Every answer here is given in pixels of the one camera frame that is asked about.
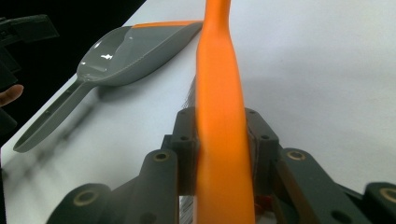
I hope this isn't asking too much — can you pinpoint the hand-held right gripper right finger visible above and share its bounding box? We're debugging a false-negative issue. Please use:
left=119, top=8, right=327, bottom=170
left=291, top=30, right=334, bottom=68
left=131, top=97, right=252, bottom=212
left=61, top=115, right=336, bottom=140
left=244, top=107, right=280, bottom=196

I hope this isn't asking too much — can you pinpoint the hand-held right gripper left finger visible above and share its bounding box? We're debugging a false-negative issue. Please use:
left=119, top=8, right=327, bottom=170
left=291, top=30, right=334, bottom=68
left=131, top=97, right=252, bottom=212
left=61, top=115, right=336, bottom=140
left=162, top=106, right=200, bottom=197

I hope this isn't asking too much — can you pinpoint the orange spatula handle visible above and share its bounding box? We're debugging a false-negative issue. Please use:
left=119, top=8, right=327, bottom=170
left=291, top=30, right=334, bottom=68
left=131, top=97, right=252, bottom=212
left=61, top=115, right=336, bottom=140
left=178, top=0, right=260, bottom=224

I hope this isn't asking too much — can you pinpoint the grey dustpan with orange edge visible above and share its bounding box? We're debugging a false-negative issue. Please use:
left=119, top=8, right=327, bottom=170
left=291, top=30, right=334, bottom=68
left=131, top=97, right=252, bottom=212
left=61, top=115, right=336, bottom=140
left=12, top=20, right=204, bottom=153

